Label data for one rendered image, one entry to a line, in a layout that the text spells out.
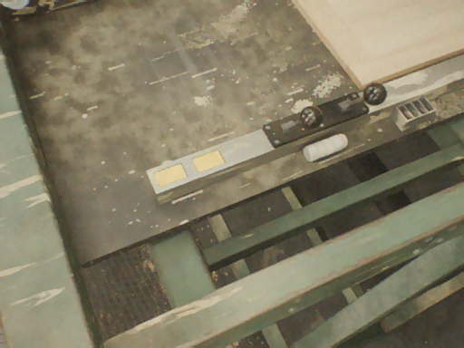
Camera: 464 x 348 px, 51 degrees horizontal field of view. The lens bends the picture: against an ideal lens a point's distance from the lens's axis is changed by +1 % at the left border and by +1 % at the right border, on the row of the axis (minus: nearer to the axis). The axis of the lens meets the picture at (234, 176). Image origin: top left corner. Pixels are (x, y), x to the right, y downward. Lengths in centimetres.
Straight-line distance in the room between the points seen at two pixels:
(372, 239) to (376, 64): 41
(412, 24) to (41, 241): 87
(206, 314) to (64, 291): 19
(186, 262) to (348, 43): 57
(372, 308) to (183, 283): 88
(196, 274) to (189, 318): 13
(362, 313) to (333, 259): 86
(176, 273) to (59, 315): 22
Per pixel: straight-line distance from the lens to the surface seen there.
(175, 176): 82
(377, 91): 81
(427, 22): 119
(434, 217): 84
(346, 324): 165
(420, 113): 99
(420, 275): 150
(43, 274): 71
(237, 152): 84
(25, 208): 77
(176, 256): 83
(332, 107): 91
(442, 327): 239
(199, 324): 71
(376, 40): 111
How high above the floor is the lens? 214
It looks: 44 degrees down
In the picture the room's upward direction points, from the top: 88 degrees counter-clockwise
